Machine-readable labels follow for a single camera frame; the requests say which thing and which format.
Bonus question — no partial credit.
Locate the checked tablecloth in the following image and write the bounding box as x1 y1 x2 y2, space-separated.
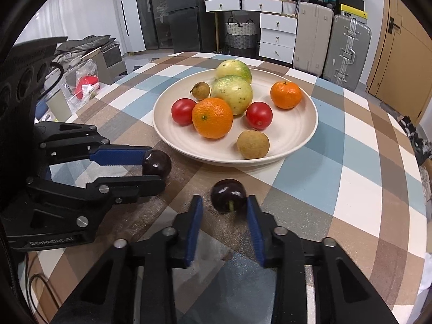
20 51 427 324

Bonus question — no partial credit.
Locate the dark cherry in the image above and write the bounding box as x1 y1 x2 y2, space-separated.
142 149 172 178
211 178 248 214

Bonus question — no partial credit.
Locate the grey clothes pile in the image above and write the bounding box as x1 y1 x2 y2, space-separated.
54 35 122 63

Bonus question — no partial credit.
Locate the brown longan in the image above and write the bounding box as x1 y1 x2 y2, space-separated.
237 130 270 160
190 82 211 100

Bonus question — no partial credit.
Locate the dark refrigerator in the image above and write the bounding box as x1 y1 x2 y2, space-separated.
133 0 223 54

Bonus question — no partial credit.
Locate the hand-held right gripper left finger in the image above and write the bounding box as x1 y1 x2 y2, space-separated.
50 194 205 324

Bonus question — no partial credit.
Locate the black cable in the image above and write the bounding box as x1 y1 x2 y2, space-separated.
40 61 65 95
25 273 65 324

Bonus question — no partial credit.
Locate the wooden door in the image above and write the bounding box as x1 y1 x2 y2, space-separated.
366 0 432 125

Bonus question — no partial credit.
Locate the patterned dark cloth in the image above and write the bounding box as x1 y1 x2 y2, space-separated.
398 115 432 169

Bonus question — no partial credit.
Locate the cream round plate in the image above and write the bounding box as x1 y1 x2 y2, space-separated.
153 66 319 167

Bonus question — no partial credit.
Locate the woven storage basket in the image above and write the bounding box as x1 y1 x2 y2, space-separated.
225 18 259 50

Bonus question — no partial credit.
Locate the orange mandarin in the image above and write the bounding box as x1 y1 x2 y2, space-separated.
192 97 234 140
270 81 302 110

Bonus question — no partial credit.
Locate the beige suitcase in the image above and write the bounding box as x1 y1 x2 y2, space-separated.
293 2 335 75

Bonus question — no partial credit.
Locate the cardboard piece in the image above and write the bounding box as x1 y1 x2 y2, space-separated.
44 91 73 122

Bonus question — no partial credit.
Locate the yellow black box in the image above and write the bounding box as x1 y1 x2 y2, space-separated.
339 3 368 21

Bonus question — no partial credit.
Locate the silver suitcase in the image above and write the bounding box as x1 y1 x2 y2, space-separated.
323 14 372 85

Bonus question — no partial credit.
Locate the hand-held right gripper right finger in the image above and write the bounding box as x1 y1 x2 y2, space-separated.
246 194 399 324

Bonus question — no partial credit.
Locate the white drawer cabinet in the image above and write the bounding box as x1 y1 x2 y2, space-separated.
205 0 298 65

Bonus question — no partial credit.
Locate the clear plastic bag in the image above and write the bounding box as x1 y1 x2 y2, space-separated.
59 59 102 110

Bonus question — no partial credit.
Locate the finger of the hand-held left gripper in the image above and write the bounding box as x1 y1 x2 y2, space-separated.
27 174 167 206
35 121 154 167

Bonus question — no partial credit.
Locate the red tomato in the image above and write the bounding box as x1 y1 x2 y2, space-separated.
246 102 273 130
171 98 197 126

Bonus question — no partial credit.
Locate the green yellow passion fruit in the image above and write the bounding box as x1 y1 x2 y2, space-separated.
211 75 254 116
216 59 253 83

